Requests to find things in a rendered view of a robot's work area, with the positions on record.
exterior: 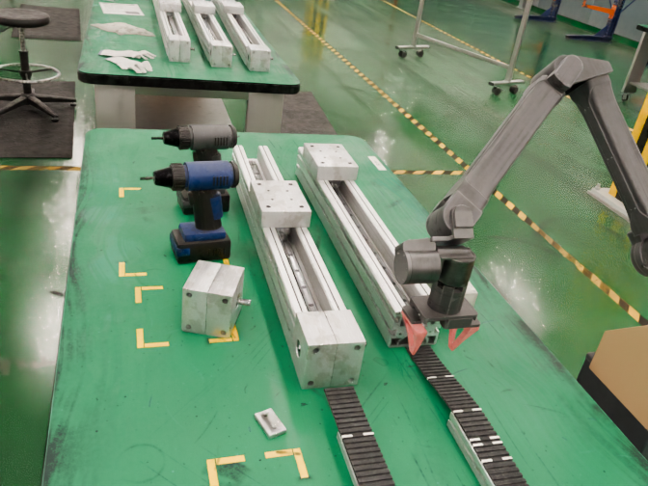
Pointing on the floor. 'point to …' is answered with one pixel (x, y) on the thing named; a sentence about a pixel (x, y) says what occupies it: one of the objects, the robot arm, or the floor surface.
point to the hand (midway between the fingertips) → (432, 346)
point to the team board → (472, 52)
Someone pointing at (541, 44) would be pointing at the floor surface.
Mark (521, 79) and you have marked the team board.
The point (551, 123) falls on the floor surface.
